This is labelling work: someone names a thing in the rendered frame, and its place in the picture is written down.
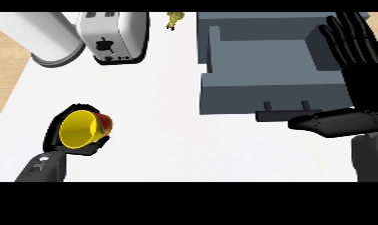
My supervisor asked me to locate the white toaster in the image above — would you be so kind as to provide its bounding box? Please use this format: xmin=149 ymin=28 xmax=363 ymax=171
xmin=77 ymin=11 xmax=151 ymax=66

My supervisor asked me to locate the yellow-green plant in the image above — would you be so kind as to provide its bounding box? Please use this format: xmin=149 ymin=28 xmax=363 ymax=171
xmin=164 ymin=11 xmax=186 ymax=32

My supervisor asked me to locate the grey open drawer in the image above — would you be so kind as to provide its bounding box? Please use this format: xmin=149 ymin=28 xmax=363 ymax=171
xmin=198 ymin=25 xmax=356 ymax=116

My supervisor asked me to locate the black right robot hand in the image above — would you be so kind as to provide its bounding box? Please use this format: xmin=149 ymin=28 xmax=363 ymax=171
xmin=287 ymin=11 xmax=378 ymax=139

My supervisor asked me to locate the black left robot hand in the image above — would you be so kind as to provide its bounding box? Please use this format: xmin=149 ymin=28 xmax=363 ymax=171
xmin=42 ymin=103 xmax=112 ymax=157

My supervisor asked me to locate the grey cabinet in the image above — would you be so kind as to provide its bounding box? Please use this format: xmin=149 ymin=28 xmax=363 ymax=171
xmin=197 ymin=11 xmax=372 ymax=65

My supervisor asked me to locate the dark drawer handle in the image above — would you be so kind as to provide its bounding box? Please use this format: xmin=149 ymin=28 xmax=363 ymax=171
xmin=254 ymin=100 xmax=325 ymax=123

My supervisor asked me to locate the white cylindrical container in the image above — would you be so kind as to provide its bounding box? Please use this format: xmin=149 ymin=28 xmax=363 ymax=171
xmin=0 ymin=11 xmax=87 ymax=69

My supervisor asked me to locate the yellow cup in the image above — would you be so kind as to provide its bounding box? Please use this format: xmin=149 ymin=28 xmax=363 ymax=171
xmin=58 ymin=109 xmax=115 ymax=150

